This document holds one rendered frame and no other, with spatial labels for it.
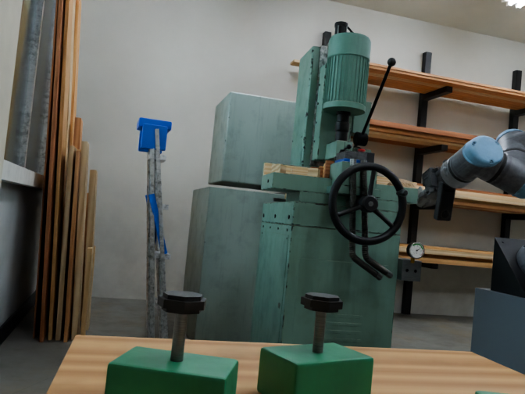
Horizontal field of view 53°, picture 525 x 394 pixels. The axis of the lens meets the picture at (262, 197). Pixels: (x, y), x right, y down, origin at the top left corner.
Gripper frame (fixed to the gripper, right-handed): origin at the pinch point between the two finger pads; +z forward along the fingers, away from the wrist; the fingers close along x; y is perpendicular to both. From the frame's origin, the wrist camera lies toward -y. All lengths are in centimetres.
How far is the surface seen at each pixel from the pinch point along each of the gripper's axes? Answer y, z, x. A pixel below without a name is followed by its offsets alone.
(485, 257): 65, 238, -189
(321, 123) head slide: 53, 42, 19
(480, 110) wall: 212, 235, -207
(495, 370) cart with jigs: -57, -70, 31
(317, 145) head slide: 44, 46, 19
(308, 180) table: 18.8, 28.2, 29.4
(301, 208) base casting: 8.7, 32.0, 30.9
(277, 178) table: 18, 28, 41
